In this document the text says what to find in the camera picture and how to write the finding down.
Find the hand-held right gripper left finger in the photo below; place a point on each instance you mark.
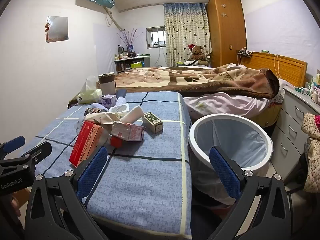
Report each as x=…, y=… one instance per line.
x=92, y=172

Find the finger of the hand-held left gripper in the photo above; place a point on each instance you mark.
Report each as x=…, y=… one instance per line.
x=37, y=152
x=12, y=145

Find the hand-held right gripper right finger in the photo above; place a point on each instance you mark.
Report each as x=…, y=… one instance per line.
x=225, y=172

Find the red medicine box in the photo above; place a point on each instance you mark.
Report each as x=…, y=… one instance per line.
x=87, y=140

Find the red small packet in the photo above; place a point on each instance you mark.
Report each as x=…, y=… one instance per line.
x=116, y=141

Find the white round trash bin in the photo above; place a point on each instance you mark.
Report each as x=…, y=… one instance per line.
x=197, y=130

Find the cream wrapper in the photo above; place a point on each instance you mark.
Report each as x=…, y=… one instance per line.
x=100, y=118

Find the red cartoon can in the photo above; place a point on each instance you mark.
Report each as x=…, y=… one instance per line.
x=95, y=110

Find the white plastic tray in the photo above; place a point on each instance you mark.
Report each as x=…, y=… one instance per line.
x=120, y=108

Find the purple box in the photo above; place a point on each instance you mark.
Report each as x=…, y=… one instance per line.
x=108, y=101

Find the green white small box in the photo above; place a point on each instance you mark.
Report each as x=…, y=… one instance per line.
x=152, y=122

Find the clear bin liner bag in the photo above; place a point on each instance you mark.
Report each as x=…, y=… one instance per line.
x=240, y=140

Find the blue checked table cloth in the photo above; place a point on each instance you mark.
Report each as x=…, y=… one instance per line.
x=150, y=175

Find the pink bed sheet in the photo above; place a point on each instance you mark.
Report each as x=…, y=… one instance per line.
x=225, y=102

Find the yellow tissue pack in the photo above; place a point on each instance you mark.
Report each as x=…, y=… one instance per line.
x=87, y=95

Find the grey dresser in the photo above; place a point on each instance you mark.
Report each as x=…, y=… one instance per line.
x=292, y=120

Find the floral quilted garment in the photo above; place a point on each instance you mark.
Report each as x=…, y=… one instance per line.
x=312, y=160

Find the brown white thermos cup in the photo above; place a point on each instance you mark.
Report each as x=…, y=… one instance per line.
x=107, y=85

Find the brown patterned blanket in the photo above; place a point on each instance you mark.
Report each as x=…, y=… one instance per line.
x=187, y=80

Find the pink cloth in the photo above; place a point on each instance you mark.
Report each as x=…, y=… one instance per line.
x=317, y=122

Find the group of medicine boxes and bottles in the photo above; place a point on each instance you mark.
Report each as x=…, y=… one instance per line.
x=311, y=88

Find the white shelf desk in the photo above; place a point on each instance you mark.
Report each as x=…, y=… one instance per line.
x=132, y=58

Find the brown teddy bear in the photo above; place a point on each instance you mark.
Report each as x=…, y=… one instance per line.
x=197, y=55

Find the power strip with chargers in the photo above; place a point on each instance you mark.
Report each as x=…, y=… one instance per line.
x=243, y=53

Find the wooden bed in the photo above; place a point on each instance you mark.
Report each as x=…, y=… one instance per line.
x=287, y=67

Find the group of bottles on desk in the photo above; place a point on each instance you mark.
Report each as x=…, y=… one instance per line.
x=125, y=53

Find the purple branch decoration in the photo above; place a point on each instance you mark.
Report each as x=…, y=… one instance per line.
x=130, y=38

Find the wooden wardrobe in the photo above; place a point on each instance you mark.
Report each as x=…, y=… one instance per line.
x=225, y=30

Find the patterned curtain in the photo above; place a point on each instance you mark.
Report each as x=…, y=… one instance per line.
x=185, y=35

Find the small window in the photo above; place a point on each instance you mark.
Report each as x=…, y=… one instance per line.
x=156, y=37

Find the air conditioner pipe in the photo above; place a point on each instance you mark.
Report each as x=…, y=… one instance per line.
x=113, y=20

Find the wall mirror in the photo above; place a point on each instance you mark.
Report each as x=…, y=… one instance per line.
x=57, y=30

